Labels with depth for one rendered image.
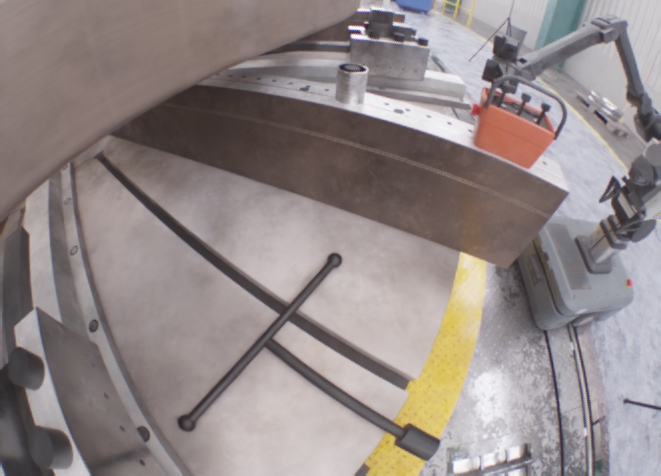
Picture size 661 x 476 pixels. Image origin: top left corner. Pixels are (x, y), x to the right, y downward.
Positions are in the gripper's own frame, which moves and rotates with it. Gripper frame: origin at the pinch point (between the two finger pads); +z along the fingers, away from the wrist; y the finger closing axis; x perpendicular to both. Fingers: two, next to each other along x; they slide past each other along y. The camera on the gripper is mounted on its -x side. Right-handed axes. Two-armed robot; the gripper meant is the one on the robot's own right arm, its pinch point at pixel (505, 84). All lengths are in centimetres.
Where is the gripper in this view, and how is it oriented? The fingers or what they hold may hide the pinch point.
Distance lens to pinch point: 74.2
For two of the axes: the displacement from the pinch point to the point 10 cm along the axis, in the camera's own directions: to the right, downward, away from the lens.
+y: 9.1, 3.4, -2.2
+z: -4.1, 7.0, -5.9
